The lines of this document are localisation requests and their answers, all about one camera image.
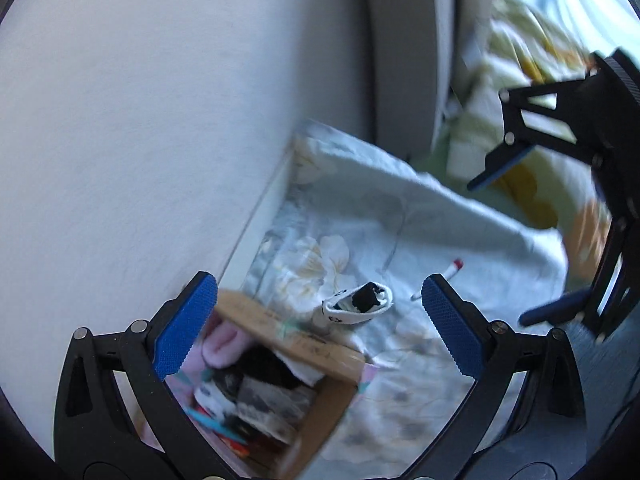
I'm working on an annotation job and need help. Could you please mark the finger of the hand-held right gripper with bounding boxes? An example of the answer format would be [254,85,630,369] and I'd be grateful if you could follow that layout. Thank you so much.
[520,152,634,344]
[467,74,602,192]

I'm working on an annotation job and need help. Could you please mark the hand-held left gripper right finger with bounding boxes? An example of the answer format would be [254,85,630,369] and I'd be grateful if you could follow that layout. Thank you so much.
[400,274,587,480]

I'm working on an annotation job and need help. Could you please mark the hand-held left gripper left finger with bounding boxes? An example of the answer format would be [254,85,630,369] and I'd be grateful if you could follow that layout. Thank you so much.
[52,271,236,480]

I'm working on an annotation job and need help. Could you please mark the pink fuzzy towel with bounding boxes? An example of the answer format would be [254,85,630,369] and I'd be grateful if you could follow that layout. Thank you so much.
[200,322,252,369]

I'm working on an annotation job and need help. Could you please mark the red capped white pen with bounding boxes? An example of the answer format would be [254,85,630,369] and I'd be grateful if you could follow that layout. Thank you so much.
[412,259,464,302]

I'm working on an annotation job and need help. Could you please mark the printed tissue packet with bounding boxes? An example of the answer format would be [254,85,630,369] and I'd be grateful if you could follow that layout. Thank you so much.
[239,377,312,432]

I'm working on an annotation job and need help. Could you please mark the cardboard box with pink lining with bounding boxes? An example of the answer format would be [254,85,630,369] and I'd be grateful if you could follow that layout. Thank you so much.
[135,290,372,480]

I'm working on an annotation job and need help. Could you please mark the yellow floral blanket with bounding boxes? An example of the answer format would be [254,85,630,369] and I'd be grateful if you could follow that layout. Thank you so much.
[425,0,622,282]

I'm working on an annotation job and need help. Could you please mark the light blue floral cloth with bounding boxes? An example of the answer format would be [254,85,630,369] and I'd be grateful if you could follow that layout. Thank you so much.
[240,120,569,480]

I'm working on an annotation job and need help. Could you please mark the white pillow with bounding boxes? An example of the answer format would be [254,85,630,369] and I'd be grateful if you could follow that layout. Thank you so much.
[450,0,503,63]

